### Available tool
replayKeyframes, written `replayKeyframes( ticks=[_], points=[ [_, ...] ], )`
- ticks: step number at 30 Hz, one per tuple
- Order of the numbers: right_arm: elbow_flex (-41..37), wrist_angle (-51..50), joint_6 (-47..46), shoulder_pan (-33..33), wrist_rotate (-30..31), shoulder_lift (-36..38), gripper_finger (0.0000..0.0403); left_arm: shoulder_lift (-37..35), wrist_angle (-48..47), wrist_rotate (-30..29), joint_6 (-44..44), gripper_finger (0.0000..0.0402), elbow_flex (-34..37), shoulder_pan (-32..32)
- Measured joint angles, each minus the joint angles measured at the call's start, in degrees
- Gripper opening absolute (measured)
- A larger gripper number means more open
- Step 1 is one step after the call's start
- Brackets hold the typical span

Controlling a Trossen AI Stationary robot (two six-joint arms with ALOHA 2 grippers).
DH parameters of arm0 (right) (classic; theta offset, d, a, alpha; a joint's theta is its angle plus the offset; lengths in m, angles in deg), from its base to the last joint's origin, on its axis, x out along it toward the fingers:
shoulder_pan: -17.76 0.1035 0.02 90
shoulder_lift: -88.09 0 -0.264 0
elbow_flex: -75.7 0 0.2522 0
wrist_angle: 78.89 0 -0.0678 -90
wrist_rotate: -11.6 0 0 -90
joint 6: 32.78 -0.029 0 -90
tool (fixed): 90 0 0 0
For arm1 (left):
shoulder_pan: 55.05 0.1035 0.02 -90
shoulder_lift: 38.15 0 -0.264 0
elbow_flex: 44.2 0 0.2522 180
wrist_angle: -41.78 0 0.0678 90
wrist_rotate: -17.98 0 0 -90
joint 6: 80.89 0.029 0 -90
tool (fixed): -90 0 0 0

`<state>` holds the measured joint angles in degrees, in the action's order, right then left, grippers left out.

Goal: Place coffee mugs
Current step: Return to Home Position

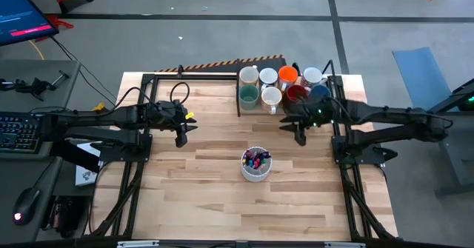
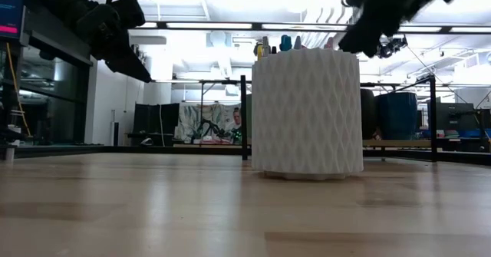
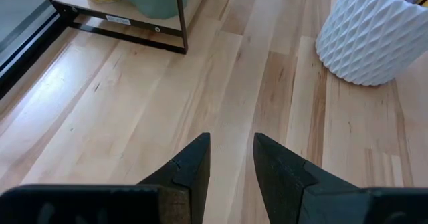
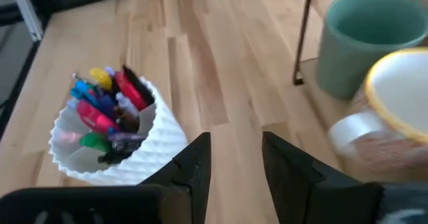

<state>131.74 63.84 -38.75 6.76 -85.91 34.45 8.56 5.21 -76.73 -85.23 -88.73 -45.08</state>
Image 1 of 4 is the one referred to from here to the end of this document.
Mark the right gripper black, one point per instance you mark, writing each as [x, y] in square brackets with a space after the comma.
[318, 114]

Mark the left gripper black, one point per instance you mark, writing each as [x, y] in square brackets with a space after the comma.
[166, 114]

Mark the dark red mug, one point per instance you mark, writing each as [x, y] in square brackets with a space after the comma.
[296, 92]

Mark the blue mug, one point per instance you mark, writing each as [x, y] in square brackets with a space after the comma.
[320, 92]

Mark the green mug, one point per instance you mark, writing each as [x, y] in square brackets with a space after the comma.
[249, 97]

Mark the white mug with grey rim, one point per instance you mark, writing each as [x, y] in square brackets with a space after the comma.
[268, 77]

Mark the white mug red lattice pattern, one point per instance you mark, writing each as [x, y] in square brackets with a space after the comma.
[312, 76]

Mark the beige mug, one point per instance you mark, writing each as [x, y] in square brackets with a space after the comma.
[248, 76]

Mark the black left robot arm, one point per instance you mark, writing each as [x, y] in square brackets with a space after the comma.
[92, 120]

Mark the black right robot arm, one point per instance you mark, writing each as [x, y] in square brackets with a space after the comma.
[400, 114]

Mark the magenta marker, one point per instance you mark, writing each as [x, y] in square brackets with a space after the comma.
[248, 154]

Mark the red marker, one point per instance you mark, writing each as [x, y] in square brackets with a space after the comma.
[256, 165]

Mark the teal marker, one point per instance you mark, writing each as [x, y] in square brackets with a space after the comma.
[252, 162]

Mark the black table clamp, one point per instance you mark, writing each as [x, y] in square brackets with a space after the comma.
[180, 69]
[295, 68]

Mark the white textured pen holder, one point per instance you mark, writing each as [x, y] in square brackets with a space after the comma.
[255, 175]

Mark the yellow power plug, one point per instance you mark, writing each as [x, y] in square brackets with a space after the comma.
[98, 107]

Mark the white printed box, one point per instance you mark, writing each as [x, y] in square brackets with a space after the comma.
[86, 174]

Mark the black oblong object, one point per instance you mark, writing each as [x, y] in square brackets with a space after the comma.
[74, 155]

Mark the blue floor mat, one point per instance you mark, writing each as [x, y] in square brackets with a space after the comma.
[418, 77]

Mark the grey computer desk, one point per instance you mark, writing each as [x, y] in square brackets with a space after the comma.
[55, 96]

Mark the black electronics box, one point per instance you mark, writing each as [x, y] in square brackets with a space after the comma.
[70, 214]

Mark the black clamp tool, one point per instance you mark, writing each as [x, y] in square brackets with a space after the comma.
[35, 87]

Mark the red broom head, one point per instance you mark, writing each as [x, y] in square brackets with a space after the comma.
[61, 23]

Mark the backlit black keyboard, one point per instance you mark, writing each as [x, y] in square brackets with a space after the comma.
[18, 133]

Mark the dark grey side cart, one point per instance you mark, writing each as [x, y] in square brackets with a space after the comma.
[459, 155]

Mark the black computer mouse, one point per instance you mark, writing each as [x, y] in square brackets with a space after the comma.
[26, 205]

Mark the computer monitor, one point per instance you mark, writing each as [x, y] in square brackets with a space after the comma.
[22, 15]

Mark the wooden shelf with black frame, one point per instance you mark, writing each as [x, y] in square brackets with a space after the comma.
[259, 112]

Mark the black aluminium table frame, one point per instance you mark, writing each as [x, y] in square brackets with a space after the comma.
[341, 90]

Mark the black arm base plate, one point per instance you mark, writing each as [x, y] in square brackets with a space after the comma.
[111, 154]
[370, 156]

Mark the silver metal bracket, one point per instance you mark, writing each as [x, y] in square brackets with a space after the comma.
[344, 245]
[137, 244]

